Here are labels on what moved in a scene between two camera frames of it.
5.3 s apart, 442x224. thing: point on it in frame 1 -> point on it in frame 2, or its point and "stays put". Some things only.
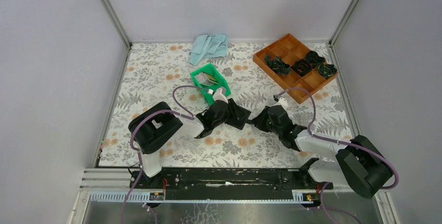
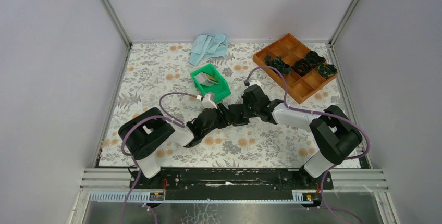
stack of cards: (206, 79) stays put
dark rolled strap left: (277, 63) stays put
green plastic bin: (211, 70) stays put
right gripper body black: (264, 124) -> (250, 110)
